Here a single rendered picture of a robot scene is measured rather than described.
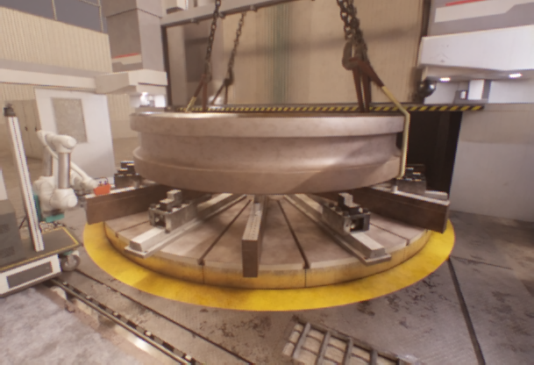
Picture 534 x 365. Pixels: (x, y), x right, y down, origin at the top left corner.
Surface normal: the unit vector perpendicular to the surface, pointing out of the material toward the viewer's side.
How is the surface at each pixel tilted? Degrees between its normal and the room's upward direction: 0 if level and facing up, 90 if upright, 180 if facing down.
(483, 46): 90
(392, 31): 90
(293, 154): 90
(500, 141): 90
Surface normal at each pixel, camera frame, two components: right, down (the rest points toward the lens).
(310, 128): 0.19, 0.21
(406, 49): -0.46, 0.18
